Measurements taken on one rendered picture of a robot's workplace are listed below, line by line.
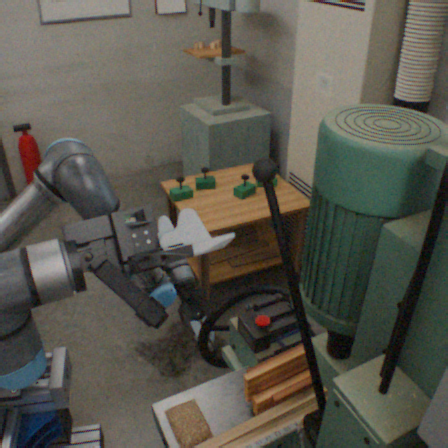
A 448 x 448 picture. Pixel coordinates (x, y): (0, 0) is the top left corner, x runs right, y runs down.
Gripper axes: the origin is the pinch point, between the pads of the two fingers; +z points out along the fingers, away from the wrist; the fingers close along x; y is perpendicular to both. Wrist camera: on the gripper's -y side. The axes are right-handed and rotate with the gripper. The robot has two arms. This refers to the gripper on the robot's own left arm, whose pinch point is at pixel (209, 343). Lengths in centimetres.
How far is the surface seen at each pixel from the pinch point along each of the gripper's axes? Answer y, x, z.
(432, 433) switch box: -88, 9, 28
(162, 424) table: -29.9, 23.7, 16.5
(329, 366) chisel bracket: -50, -5, 19
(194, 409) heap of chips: -31.4, 16.9, 16.3
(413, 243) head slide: -87, -2, 11
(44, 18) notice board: 82, 2, -251
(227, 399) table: -30.2, 9.4, 16.9
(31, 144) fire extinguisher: 145, 28, -197
